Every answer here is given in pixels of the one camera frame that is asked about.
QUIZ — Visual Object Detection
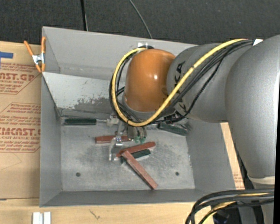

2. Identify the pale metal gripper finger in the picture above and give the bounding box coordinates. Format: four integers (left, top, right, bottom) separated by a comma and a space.
108, 140, 117, 162
113, 136, 125, 162

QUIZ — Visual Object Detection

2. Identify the dark green flat block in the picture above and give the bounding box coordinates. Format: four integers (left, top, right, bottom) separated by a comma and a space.
119, 147, 151, 166
64, 116, 98, 127
157, 123, 188, 137

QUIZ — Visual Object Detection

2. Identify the grey metal bin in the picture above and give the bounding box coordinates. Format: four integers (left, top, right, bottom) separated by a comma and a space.
33, 26, 244, 218

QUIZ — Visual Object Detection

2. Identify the long red-brown flat block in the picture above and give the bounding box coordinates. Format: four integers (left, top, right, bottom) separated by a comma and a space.
119, 150, 160, 191

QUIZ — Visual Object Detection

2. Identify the brown cardboard board red print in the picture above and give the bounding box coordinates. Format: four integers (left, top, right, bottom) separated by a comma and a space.
0, 40, 252, 214

